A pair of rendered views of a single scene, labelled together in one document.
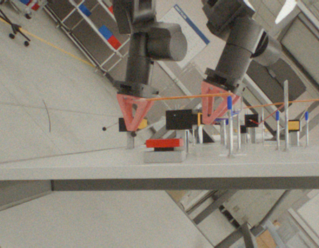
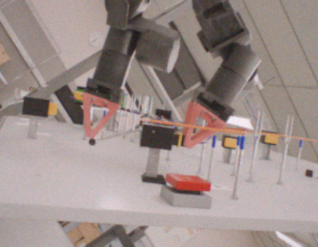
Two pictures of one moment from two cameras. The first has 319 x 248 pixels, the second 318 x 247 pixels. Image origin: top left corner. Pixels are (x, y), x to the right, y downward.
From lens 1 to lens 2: 0.33 m
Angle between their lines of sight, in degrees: 25
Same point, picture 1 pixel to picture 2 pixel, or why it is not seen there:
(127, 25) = (123, 19)
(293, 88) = (186, 77)
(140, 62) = (122, 62)
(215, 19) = (213, 35)
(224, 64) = (221, 89)
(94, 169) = (131, 215)
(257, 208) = not seen: hidden behind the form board
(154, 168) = (197, 217)
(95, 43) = not seen: outside the picture
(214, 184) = not seen: hidden behind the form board
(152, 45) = (145, 48)
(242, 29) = (245, 59)
